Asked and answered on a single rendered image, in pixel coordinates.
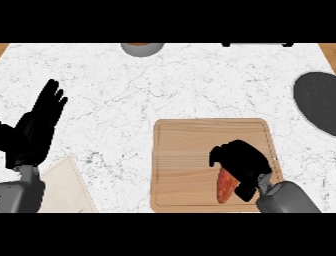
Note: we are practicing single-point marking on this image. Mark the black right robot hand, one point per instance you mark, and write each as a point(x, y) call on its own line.
point(245, 161)

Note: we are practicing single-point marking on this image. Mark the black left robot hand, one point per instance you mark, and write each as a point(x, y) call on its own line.
point(33, 133)

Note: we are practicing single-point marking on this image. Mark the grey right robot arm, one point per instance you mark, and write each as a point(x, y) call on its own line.
point(284, 196)

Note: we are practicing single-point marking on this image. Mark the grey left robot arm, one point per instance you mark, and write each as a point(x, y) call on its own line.
point(14, 193)

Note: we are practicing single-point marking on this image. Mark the wooden cutting board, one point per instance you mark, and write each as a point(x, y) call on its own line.
point(191, 156)

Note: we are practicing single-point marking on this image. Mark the dark grey frying pan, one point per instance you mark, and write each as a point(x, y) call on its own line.
point(330, 106)

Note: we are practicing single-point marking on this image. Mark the beige placemat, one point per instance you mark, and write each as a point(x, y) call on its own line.
point(68, 190)

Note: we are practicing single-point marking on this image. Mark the grey bowl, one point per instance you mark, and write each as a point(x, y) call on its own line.
point(142, 49)

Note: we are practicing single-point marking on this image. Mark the black appliance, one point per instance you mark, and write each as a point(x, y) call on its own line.
point(257, 44)

